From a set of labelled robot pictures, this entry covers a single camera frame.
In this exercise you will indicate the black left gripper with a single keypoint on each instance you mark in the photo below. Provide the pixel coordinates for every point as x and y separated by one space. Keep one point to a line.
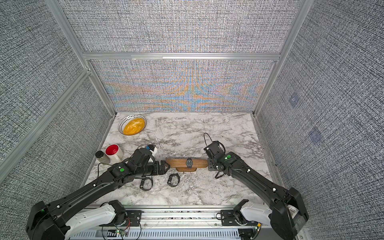
157 171

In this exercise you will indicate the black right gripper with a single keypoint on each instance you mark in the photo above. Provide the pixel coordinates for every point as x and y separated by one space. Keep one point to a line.
210 166

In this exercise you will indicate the wooden watch stand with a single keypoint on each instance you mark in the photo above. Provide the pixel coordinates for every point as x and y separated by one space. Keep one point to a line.
180 164

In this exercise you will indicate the black chunky watch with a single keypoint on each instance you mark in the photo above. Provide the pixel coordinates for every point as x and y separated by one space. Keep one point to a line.
173 180
146 184

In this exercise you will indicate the black slim watch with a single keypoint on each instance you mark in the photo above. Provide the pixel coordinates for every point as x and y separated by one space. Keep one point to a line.
219 174
189 163

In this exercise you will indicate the right white arm base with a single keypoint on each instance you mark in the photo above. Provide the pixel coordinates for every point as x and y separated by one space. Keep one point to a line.
246 212

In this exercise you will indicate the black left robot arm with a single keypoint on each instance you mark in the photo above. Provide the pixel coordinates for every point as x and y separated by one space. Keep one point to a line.
51 220

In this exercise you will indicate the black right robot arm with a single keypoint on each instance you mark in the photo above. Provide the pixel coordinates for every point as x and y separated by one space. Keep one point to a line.
289 214

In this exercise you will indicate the left white arm base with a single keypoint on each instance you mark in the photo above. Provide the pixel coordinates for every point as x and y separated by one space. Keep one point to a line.
112 212

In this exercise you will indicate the orange food in bowl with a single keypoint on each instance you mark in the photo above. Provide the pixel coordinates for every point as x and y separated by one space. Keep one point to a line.
134 127

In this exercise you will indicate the white patterned bowl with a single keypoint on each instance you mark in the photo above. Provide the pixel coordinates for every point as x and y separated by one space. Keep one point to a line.
123 122

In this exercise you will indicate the white mug red inside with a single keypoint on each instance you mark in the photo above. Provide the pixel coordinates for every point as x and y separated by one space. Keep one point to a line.
114 152

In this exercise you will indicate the small jar black lid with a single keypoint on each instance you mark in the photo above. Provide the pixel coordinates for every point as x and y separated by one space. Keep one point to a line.
102 158

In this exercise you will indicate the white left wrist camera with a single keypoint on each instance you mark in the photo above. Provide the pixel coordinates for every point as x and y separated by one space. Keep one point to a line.
152 148

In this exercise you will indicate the aluminium front rail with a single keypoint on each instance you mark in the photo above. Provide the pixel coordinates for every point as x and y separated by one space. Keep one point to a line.
182 217

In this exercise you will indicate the white vented cable duct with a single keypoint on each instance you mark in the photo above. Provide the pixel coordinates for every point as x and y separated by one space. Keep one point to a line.
159 234

